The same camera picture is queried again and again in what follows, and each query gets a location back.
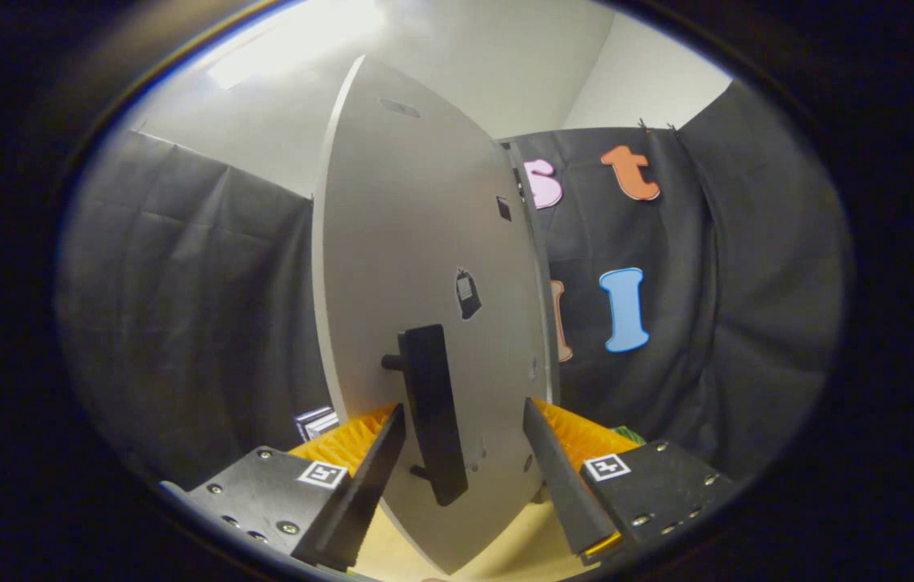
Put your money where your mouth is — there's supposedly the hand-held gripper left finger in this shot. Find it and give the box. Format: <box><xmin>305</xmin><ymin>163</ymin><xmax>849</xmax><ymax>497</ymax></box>
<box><xmin>159</xmin><ymin>403</ymin><xmax>407</xmax><ymax>571</ymax></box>

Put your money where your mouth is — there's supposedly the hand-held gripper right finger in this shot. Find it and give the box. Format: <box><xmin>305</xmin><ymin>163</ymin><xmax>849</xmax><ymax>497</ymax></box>
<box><xmin>523</xmin><ymin>398</ymin><xmax>740</xmax><ymax>567</ymax></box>

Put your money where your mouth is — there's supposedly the black door handle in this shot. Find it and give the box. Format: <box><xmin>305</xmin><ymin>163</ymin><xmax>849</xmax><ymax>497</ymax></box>
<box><xmin>381</xmin><ymin>323</ymin><xmax>470</xmax><ymax>508</ymax></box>

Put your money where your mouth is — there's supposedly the dark grey shoe cabinet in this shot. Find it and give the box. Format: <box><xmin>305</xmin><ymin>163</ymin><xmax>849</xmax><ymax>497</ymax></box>
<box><xmin>497</xmin><ymin>136</ymin><xmax>562</xmax><ymax>405</ymax></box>

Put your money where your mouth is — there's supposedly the white shoe cabinet door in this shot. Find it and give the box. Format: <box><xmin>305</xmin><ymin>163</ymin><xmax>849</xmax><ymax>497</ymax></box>
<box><xmin>311</xmin><ymin>55</ymin><xmax>562</xmax><ymax>575</ymax></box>

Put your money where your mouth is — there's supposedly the black backdrop cloth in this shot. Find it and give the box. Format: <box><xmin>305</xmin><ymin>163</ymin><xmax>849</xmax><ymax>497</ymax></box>
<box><xmin>57</xmin><ymin>81</ymin><xmax>853</xmax><ymax>490</ymax></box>

